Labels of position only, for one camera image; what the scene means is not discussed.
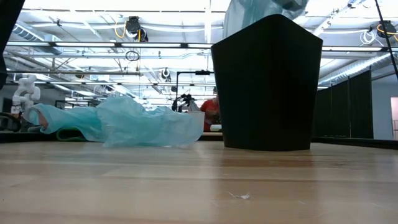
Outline black trash bin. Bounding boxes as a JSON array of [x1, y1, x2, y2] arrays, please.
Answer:
[[210, 13, 324, 152]]

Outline blue liner bag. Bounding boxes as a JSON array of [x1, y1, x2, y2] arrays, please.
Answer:
[[222, 0, 311, 39]]

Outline white container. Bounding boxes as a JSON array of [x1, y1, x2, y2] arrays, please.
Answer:
[[185, 110, 206, 126]]

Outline person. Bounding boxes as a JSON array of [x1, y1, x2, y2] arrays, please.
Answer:
[[200, 86, 222, 133]]

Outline black robot rig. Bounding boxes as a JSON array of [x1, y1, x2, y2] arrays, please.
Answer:
[[170, 69, 216, 113]]

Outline green plastic item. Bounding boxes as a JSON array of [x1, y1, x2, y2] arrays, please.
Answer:
[[55, 126, 88, 142]]

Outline black curtain partition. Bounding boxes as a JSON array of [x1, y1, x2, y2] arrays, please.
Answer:
[[313, 69, 374, 139]]

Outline black curved chair part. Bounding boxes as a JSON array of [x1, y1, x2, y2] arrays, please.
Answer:
[[0, 111, 22, 133]]

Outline thin black pole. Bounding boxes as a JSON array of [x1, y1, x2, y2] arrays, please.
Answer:
[[374, 0, 398, 82]]

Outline small ceiling camera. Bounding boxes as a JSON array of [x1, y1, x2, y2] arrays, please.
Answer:
[[160, 67, 172, 83]]

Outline hanging black cable loop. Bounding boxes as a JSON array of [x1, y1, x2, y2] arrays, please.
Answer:
[[124, 49, 141, 62]]

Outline black ceiling cable reel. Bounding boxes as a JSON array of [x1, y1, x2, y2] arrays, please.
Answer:
[[369, 19, 398, 40], [125, 15, 149, 43]]

